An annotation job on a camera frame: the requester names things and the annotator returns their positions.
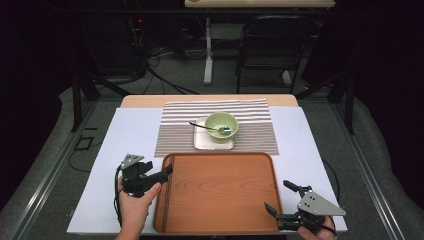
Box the brown wooden tray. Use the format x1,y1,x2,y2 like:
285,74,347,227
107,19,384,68
153,152,284,234

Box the person's right hand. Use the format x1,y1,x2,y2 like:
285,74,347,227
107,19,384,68
297,215,338,240

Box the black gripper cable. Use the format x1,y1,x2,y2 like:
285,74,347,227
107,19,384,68
320,159,342,238
113,164,125,228

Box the black floor cables bundle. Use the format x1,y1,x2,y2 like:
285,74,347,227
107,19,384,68
131,19,201,96

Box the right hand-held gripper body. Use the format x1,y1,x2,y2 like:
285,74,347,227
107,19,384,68
275,189,347,233

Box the dark equipment with red light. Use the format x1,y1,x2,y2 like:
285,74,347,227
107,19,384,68
125,15,149,44

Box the white square plate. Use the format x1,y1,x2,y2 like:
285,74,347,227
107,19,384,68
193,116,235,151

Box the beige desk with white legs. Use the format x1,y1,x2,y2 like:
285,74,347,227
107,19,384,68
184,0,336,86

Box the striped brown white placemat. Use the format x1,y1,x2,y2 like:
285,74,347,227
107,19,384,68
154,98,280,158

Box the black metal stand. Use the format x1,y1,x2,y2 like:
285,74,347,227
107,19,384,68
70,70,132,133
294,70,356,136

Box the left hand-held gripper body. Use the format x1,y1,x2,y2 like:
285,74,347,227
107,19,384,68
119,153,155,199

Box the aluminium rail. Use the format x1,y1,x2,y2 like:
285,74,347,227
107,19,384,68
329,99,407,240
6,99,98,240

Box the light green bowl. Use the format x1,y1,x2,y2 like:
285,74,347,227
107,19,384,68
204,111,240,144

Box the person's left hand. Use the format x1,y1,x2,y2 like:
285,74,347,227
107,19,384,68
117,176,162,234

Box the black folding chair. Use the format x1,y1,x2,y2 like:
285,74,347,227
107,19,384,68
234,14,318,95

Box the white sheet table cover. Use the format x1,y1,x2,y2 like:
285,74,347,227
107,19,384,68
66,106,348,236

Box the metal spoon with dark handle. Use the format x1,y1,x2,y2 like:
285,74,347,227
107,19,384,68
188,121,232,136

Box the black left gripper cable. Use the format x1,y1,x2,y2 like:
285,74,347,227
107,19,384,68
113,164,125,228

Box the thin black floor cable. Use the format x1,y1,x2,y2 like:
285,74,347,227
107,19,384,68
68,142,103,174

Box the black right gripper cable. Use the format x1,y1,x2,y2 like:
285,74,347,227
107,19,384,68
320,159,342,238

